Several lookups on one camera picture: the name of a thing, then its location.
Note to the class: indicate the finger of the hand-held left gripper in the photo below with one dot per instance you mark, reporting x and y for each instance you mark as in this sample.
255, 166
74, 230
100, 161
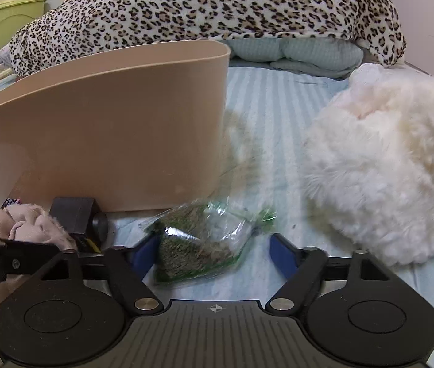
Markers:
17, 262

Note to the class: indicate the clear bag of green herbs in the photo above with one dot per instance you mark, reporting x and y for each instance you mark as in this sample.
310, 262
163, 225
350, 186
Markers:
194, 245

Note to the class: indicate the blue striped bedsheet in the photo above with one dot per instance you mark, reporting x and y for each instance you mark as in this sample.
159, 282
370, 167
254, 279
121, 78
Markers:
270, 122

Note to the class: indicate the black box with round knob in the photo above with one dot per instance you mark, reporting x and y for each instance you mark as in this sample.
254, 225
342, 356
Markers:
75, 214

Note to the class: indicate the leopard print blanket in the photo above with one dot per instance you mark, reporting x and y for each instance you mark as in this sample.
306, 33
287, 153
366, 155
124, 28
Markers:
209, 7

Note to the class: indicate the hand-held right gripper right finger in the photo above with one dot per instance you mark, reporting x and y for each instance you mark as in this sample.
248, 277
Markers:
279, 252

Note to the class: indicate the beige plastic bin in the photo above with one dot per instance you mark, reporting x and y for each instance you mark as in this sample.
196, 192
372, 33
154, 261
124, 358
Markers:
105, 130

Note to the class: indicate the light blue folded quilt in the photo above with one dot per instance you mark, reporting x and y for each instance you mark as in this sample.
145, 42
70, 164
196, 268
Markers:
297, 55

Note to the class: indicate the white fluffy plush toy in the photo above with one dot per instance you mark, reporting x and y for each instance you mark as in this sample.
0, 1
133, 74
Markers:
385, 168

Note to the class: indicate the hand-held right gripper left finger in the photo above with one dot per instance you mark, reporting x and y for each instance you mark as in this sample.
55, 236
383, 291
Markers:
145, 255

